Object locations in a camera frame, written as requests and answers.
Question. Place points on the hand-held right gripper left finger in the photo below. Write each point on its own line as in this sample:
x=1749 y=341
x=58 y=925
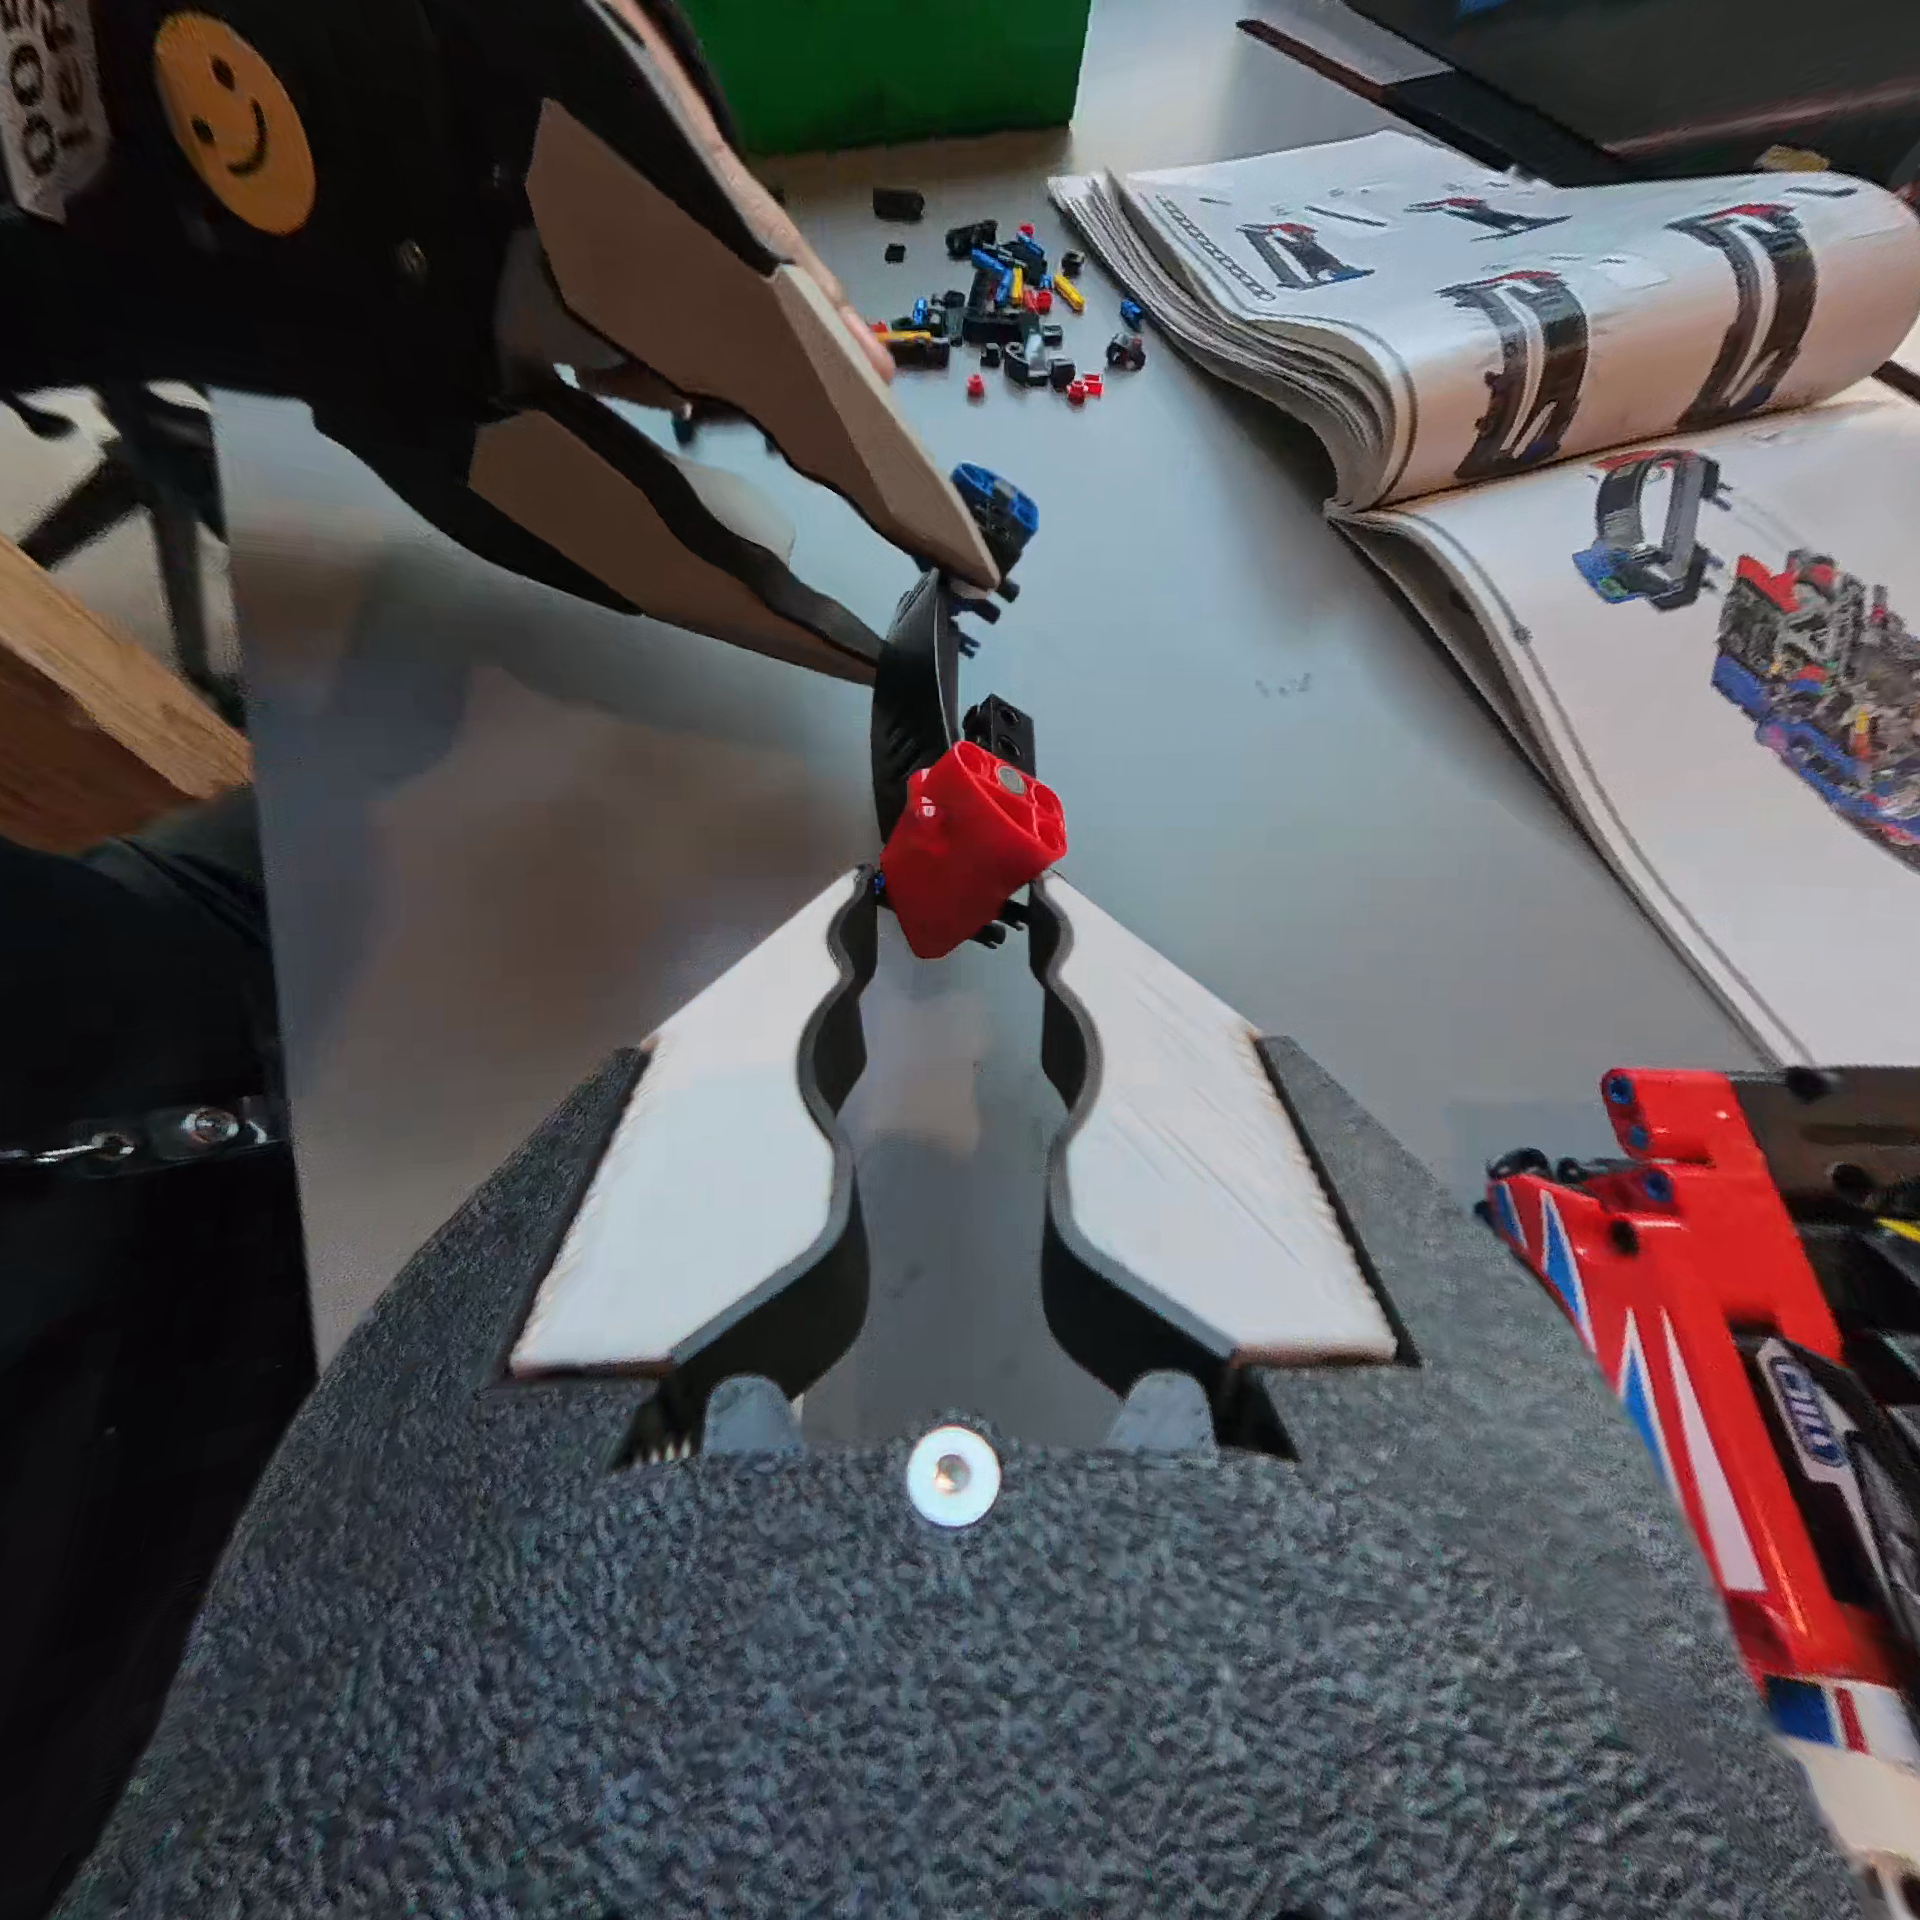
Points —
x=706 y=1186

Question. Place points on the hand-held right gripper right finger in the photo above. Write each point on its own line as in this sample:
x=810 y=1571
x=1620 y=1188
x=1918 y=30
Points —
x=1215 y=1186

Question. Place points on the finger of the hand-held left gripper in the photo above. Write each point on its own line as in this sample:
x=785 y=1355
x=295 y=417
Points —
x=722 y=317
x=601 y=510

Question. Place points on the black panel toy brick assembly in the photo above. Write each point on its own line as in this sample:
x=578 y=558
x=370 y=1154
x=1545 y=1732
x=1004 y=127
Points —
x=969 y=857

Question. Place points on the grey desk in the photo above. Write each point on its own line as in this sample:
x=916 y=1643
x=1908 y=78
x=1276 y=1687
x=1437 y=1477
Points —
x=1276 y=826

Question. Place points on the person's left hand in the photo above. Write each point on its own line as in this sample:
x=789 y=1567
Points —
x=850 y=323

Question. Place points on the pile of loose toy bricks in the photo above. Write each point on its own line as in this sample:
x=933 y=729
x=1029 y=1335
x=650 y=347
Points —
x=998 y=317

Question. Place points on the green box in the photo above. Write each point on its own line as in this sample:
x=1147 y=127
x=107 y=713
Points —
x=885 y=68

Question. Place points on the black chair base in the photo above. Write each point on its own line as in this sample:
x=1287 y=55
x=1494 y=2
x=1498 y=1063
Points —
x=165 y=495

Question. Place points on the red blue toy brick car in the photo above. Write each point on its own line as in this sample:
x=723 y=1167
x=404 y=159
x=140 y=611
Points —
x=1694 y=1277

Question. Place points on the open building instruction booklet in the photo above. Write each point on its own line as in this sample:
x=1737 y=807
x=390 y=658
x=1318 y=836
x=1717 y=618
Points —
x=1350 y=241

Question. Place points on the black printed box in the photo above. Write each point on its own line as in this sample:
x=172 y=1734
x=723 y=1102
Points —
x=1652 y=76

